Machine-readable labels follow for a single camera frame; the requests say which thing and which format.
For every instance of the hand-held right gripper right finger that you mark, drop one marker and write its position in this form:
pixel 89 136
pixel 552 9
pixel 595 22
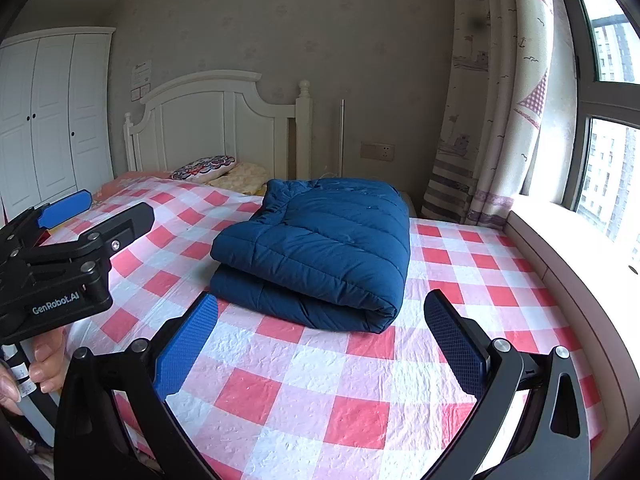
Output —
pixel 452 340

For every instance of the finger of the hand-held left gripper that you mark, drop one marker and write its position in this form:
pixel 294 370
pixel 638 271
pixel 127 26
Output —
pixel 65 207
pixel 120 225

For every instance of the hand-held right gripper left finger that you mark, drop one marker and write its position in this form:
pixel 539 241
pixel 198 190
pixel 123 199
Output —
pixel 187 345

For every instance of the blue puffer jacket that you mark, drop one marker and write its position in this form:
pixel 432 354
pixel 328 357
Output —
pixel 320 250

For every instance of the person's left hand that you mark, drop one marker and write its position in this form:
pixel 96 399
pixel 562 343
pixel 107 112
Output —
pixel 47 365

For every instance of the pink floral bedding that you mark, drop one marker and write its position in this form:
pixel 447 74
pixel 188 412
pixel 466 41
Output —
pixel 135 182

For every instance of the white wardrobe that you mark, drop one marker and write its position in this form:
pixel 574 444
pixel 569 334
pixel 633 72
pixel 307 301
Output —
pixel 50 120

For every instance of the patterned cushion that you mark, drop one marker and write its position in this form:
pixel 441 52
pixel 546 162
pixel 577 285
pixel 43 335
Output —
pixel 202 167

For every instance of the red white checked bed sheet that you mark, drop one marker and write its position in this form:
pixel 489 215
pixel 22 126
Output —
pixel 300 400

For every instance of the pale yellow floral pillow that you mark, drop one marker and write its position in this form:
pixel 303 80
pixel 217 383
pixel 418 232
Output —
pixel 245 176

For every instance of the white bed headboard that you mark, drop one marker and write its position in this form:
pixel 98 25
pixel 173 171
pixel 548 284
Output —
pixel 210 120

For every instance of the white nightstand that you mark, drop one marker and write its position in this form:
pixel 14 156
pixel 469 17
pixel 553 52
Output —
pixel 409 205

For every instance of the window sill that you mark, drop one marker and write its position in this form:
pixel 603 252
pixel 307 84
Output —
pixel 560 240

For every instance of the white pole lamp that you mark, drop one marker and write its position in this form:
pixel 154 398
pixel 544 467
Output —
pixel 342 140

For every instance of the sailboat print curtain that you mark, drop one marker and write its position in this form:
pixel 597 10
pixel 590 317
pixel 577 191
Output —
pixel 500 100

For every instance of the dark framed window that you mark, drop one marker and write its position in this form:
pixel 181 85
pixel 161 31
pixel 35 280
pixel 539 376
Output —
pixel 585 110

